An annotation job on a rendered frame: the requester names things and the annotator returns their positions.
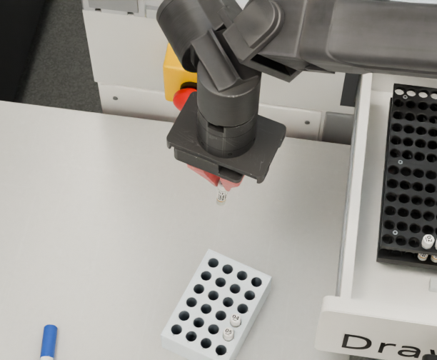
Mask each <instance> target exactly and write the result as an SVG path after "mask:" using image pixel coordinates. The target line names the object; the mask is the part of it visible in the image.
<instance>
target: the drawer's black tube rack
mask: <svg viewBox="0 0 437 360"><path fill-rule="evenodd" d="M396 89H400V90H402V91H403V94H397V93H396V92H395V90H396ZM407 91H413V92H415V94H416V95H415V96H409V95H408V94H407ZM421 92H424V93H426V94H427V97H425V98H423V97H420V96H419V93H421ZM431 94H437V89H436V88H430V87H423V86H412V85H406V84H395V83H394V85H393V97H391V98H390V101H389V110H388V127H387V136H386V153H385V161H384V170H383V186H382V195H381V212H380V221H379V230H378V246H377V255H376V261H377V262H382V263H388V264H398V265H404V266H413V267H419V268H425V269H435V270H437V262H433V261H431V255H428V257H427V259H426V260H425V261H421V260H420V259H419V258H418V253H412V252H407V251H396V250H390V249H381V248H380V245H381V232H382V231H388V232H393V234H394V235H396V234H397V233H400V234H410V235H416V236H425V235H427V234H429V235H431V236H433V237H434V238H437V99H433V98H432V97H431Z"/></svg>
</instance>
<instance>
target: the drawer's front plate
mask: <svg viewBox="0 0 437 360"><path fill-rule="evenodd" d="M345 334H350V335H356V336H362V337H365V338H367V339H370V340H371V343H372V344H371V347H370V348H368V349H348V348H343V347H341V346H342V343H343V338H344V335H345ZM381 342H382V343H385V344H396V346H385V347H384V348H383V351H382V353H378V350H379V347H380V345H381ZM366 344H367V342H366V341H365V340H364V339H360V338H356V337H351V336H350V337H349V338H348V343H347V345H346V346H351V347H364V346H365V345H366ZM402 346H413V347H416V348H419V349H420V350H421V352H420V355H419V357H418V358H414V356H412V357H406V356H400V355H398V351H400V350H411V351H416V350H415V349H410V348H401V347H402ZM314 347H315V349H317V350H319V351H329V352H334V353H340V354H349V355H354V356H364V357H369V358H375V359H384V360H422V356H423V355H424V354H431V351H430V349H432V350H434V351H435V355H437V310H432V309H422V308H416V307H411V306H401V305H396V304H386V303H381V302H375V301H365V300H360V299H350V298H345V297H339V296H325V297H323V301H322V305H321V310H320V314H319V318H318V325H317V329H316V337H315V344H314Z"/></svg>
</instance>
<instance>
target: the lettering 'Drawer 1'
mask: <svg viewBox="0 0 437 360"><path fill-rule="evenodd" d="M350 336H351V337H356V338H360V339H364V340H365V341H366V342H367V344H366V345H365V346H364V347H351V346H346V345H347V343H348V338H349V337H350ZM371 344H372V343H371V340H370V339H367V338H365V337H362V336H356V335H350V334H345V335H344V338H343V343H342V346H341V347H343V348H348V349H368V348H370V347H371ZM385 346H396V344H385V343H382V342H381V345H380V347H379V350H378V353H382V351H383V348H384V347H385ZM401 348H410V349H415V350H416V351H411V350H400V351H398V355H400V356H406V357H412V356H414V358H418V357H419V355H420V352H421V350H420V349H419V348H416V347H413V346H402V347H401ZM405 351H407V352H413V353H415V354H414V355H405V354H402V352H405ZM430 351H431V354H433V355H435V351H434V350H432V349H430Z"/></svg>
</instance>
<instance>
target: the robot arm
mask: <svg viewBox="0 0 437 360"><path fill-rule="evenodd" d="M156 20H157V22H158V24H159V26H160V27H161V30H162V32H163V33H164V35H165V37H166V38H167V40H168V42H169V44H170V45H171V48H172V49H173V51H174V53H175V55H176V57H177V58H178V60H179V62H180V63H181V65H182V67H183V68H184V69H185V70H186V71H188V72H191V73H197V91H193V92H191V93H190V95H189V97H188V99H187V100H186V103H185V104H184V106H183V108H182V110H181V111H180V113H179V115H178V117H177V118H176V120H175V122H174V124H173V126H172V127H171V130H170V131H169V133H168V135H167V137H166V145H167V147H168V149H170V148H171V147H174V158H175V159H176V160H178V161H181V162H184V163H185V164H187V167H188V168H190V169H191V170H192V171H194V172H196V173H197V174H199V175H200V176H202V177H204V178H205V179H206V180H207V181H209V182H210V183H211V184H213V185H214V186H216V187H217V186H218V182H219V179H220V181H221V183H222V184H223V187H224V188H225V190H227V191H230V190H231V188H233V187H237V186H239V185H240V184H241V182H242V180H243V178H244V176H245V175H246V176H249V177H251V178H253V179H256V180H257V182H256V183H257V184H260V183H262V182H263V181H264V179H265V178H266V175H267V173H268V171H269V167H270V165H271V162H272V161H273V158H274V156H275V154H276V152H277V150H278V148H280V147H281V145H282V143H283V140H284V139H285V136H286V126H285V125H284V124H281V123H279V122H277V121H274V120H271V119H268V118H266V117H264V116H261V115H258V105H259V97H260V89H261V75H262V72H263V73H265V74H268V75H270V76H273V77H276V78H277V79H280V80H283V81H286V82H288V83H290V82H291V81H292V80H294V79H295V78H296V77H297V76H298V75H299V74H300V73H301V72H302V71H310V72H318V73H325V74H335V72H341V73H350V74H367V73H372V74H373V73H377V74H392V75H400V76H414V77H422V78H430V79H437V4H424V3H409V2H394V1H374V0H248V2H247V3H246V5H245V7H244V8H243V10H242V8H241V7H240V6H239V5H238V3H237V2H236V0H163V2H162V3H161V5H160V6H159V8H158V10H157V12H156Z"/></svg>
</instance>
